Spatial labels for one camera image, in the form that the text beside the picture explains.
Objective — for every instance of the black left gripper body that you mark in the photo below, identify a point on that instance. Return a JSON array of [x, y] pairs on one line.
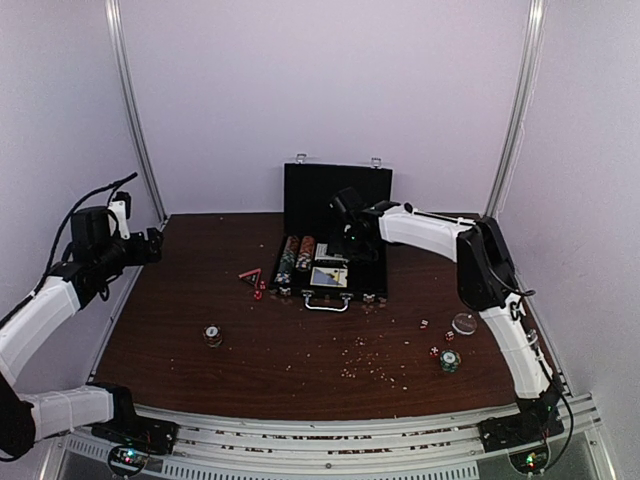
[[112, 260]]

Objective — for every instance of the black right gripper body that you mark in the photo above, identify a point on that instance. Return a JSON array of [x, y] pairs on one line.
[[351, 245]]

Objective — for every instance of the black poker set case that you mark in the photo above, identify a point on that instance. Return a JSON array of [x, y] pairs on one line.
[[307, 190]]

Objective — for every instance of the triangular all-in button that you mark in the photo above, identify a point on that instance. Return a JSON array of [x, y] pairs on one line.
[[251, 277]]

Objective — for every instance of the clear round dealer button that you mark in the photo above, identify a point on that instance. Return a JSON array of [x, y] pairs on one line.
[[464, 324]]

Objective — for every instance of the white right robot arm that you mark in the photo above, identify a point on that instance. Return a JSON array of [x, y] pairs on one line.
[[486, 280]]

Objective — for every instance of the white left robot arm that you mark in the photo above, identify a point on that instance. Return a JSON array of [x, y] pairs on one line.
[[68, 287]]

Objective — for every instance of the white card deck box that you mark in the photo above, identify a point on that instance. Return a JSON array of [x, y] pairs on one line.
[[322, 255]]

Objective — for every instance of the blue yellow card deck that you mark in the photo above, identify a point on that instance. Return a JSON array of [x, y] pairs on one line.
[[329, 277]]

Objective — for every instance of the right row of poker chips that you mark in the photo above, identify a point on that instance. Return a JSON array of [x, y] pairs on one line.
[[305, 254]]

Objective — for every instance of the row of poker chips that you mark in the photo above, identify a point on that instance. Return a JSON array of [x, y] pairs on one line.
[[287, 261], [305, 254]]

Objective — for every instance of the left row of poker chips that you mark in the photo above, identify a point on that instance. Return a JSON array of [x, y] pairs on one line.
[[287, 261]]

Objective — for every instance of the green right poker chip stack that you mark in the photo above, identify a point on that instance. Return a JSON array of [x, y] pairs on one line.
[[450, 361]]

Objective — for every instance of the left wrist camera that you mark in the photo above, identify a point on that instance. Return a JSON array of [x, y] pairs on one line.
[[93, 227]]

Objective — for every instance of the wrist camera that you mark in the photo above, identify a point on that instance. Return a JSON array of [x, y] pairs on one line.
[[93, 227], [346, 204]]

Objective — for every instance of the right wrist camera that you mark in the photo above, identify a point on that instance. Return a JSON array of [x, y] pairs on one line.
[[346, 204]]

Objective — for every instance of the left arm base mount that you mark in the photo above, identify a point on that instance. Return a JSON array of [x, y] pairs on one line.
[[136, 438]]

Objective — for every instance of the left aluminium frame post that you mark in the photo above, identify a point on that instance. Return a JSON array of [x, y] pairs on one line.
[[118, 41]]

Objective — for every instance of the aluminium frame post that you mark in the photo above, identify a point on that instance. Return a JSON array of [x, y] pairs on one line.
[[118, 41], [530, 57]]

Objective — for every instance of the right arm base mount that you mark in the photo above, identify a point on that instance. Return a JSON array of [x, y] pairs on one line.
[[526, 434]]

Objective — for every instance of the right aluminium frame post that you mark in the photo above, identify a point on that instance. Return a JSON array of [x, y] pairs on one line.
[[530, 57]]

